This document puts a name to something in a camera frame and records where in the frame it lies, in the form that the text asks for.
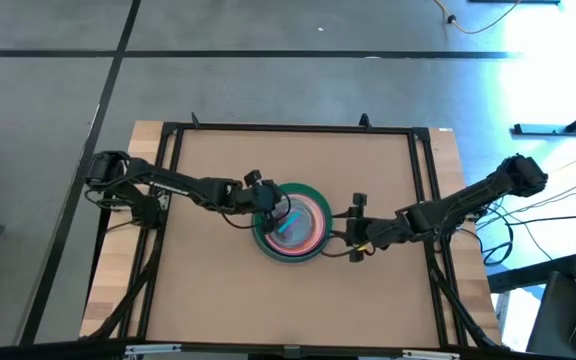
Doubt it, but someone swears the looped black cable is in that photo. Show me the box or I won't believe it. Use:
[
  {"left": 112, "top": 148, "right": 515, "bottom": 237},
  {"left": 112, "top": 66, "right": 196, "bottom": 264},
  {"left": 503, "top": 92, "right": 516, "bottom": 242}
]
[{"left": 481, "top": 227, "right": 515, "bottom": 267}]

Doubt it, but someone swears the black floor bar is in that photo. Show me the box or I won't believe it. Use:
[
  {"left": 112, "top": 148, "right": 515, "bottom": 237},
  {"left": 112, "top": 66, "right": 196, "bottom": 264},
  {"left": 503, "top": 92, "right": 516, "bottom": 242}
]
[{"left": 487, "top": 253, "right": 576, "bottom": 294}]

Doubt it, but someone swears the black beam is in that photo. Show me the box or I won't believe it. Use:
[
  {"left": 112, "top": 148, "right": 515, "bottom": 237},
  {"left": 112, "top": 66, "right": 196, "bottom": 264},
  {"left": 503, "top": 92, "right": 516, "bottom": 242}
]
[{"left": 0, "top": 337, "right": 576, "bottom": 360}]

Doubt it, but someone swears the black metal table frame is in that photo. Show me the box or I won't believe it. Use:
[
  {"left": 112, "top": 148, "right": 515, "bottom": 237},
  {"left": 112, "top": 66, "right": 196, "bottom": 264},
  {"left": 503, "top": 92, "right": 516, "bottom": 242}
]
[{"left": 82, "top": 112, "right": 507, "bottom": 351}]

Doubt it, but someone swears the yellow floor cable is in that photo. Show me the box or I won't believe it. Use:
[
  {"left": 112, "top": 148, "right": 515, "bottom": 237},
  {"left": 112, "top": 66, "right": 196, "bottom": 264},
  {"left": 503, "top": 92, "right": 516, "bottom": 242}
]
[{"left": 432, "top": 0, "right": 522, "bottom": 36}]

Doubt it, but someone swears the thin white cable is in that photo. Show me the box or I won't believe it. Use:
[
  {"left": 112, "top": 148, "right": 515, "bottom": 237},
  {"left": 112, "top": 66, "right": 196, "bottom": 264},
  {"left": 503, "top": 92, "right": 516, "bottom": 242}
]
[{"left": 542, "top": 167, "right": 576, "bottom": 207}]

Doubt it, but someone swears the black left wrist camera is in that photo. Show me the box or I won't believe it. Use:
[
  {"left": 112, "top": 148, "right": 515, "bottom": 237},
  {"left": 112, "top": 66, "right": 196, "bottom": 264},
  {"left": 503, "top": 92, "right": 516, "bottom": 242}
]
[{"left": 255, "top": 178, "right": 278, "bottom": 202}]

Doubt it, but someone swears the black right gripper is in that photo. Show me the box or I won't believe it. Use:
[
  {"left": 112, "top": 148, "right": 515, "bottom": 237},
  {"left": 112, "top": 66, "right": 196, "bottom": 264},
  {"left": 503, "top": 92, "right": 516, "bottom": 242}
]
[{"left": 328, "top": 192, "right": 400, "bottom": 264}]

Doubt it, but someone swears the silver metal bracket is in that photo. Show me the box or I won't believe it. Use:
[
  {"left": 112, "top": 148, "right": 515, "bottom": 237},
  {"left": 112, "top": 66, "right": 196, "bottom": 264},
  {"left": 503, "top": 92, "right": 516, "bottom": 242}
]
[
  {"left": 401, "top": 349, "right": 462, "bottom": 360},
  {"left": 124, "top": 343, "right": 183, "bottom": 358}
]

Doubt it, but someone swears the black desk foot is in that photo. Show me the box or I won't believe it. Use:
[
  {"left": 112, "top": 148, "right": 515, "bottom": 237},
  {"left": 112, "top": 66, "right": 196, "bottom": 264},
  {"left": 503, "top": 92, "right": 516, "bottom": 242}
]
[{"left": 512, "top": 97, "right": 576, "bottom": 136}]

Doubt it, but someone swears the teal transparent plate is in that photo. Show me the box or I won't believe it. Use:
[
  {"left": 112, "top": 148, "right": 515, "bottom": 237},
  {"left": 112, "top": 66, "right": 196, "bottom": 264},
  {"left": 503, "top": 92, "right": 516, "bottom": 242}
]
[{"left": 269, "top": 198, "right": 319, "bottom": 249}]

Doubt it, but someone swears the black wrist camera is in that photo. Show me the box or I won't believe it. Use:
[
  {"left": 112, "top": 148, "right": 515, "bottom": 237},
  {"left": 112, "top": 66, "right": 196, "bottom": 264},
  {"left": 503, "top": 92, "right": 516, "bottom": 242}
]
[
  {"left": 395, "top": 202, "right": 438, "bottom": 235},
  {"left": 255, "top": 178, "right": 278, "bottom": 202}
]

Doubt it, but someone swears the large dark green plate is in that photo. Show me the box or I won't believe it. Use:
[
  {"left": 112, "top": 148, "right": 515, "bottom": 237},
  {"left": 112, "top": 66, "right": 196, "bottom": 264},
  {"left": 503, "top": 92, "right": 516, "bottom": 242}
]
[{"left": 251, "top": 181, "right": 334, "bottom": 264}]

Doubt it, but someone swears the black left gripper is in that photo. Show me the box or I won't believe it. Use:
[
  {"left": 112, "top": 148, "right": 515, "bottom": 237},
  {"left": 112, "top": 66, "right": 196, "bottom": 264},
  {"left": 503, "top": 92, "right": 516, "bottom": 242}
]
[{"left": 239, "top": 168, "right": 287, "bottom": 235}]

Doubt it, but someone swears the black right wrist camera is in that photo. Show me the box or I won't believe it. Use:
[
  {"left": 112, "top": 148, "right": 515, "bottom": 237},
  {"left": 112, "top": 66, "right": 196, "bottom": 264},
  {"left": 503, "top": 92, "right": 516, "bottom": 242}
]
[{"left": 395, "top": 202, "right": 438, "bottom": 235}]

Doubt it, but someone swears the brown cardboard mat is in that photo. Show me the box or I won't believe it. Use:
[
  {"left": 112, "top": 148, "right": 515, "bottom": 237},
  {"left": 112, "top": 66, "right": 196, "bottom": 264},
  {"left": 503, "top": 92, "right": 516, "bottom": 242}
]
[{"left": 145, "top": 128, "right": 442, "bottom": 350}]

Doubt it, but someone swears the pink plastic plate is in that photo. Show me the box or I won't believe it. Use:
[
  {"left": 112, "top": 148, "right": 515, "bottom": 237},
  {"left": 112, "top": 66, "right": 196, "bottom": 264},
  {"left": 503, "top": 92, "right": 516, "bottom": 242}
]
[{"left": 262, "top": 192, "right": 327, "bottom": 254}]

